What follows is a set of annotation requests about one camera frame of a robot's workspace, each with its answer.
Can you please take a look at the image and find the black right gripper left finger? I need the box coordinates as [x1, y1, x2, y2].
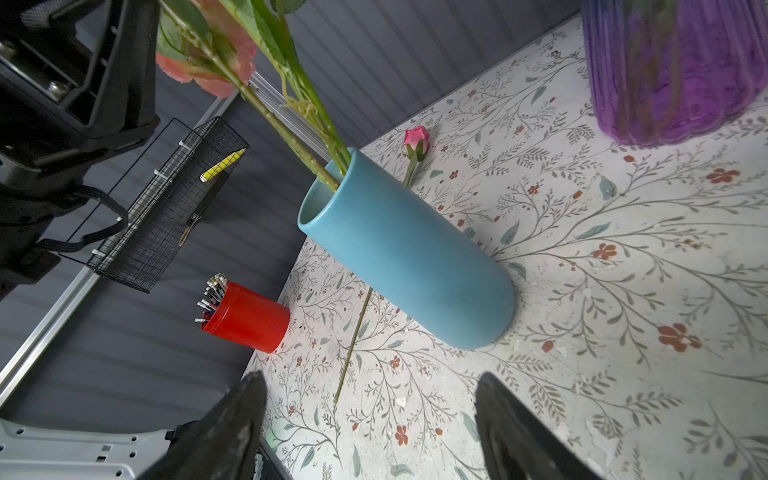
[140, 372, 267, 479]

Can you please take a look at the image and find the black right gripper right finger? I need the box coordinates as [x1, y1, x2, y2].
[475, 372, 600, 480]

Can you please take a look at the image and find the teal cylindrical vase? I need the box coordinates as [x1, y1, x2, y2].
[297, 149, 515, 349]

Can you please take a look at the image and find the magenta rose stem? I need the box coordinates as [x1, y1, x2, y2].
[333, 126, 430, 406]

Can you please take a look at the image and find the pink double carnation stem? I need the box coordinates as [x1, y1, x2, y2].
[156, 1, 351, 192]

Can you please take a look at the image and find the purple ribbed glass vase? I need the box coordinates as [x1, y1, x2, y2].
[581, 1, 767, 146]

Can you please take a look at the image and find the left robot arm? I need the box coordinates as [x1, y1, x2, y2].
[1, 1, 159, 294]

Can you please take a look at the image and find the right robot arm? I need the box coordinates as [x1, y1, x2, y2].
[1, 373, 597, 479]

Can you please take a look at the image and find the red pen cup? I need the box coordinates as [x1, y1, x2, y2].
[195, 274, 290, 353]

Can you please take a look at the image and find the black wire wall basket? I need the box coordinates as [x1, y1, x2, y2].
[63, 116, 249, 293]

